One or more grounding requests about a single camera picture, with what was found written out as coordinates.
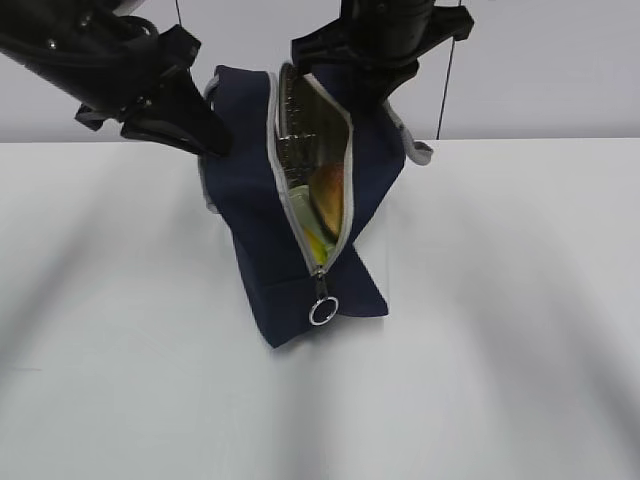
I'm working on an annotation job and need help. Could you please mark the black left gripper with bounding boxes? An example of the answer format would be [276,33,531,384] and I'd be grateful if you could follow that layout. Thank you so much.
[1,1,233,156]

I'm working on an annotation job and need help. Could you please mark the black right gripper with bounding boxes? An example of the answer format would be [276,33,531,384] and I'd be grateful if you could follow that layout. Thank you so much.
[291,0,474,113]

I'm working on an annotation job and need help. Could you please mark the navy insulated lunch bag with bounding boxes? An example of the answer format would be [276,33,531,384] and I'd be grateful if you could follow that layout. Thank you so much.
[199,63,432,348]

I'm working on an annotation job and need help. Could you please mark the brown bread roll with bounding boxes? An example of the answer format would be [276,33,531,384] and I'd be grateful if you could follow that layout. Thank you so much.
[309,163,344,240]

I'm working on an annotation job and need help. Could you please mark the yellow banana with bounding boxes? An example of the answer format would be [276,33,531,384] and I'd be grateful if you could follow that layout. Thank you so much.
[303,227,335,265]

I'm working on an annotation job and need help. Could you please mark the green lidded glass container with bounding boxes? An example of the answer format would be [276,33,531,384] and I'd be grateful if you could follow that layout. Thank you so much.
[289,185,322,233]

